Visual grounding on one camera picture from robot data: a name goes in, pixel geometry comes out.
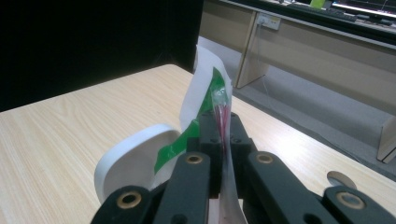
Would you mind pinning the black curtain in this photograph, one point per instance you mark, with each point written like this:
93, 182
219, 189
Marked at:
93, 40

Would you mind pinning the white wall socket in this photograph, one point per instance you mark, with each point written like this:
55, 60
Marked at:
268, 21

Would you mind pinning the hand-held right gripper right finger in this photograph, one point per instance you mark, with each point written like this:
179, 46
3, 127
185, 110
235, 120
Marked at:
240, 137

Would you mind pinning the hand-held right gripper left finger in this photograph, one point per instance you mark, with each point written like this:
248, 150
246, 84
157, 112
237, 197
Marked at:
208, 137

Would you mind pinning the black keyboard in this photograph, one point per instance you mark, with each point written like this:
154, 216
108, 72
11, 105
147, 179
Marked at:
323, 11

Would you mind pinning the light wooden desk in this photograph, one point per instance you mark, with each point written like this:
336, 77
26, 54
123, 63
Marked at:
327, 62

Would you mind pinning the pink and green plastic bag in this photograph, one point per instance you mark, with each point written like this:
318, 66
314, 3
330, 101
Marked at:
202, 84

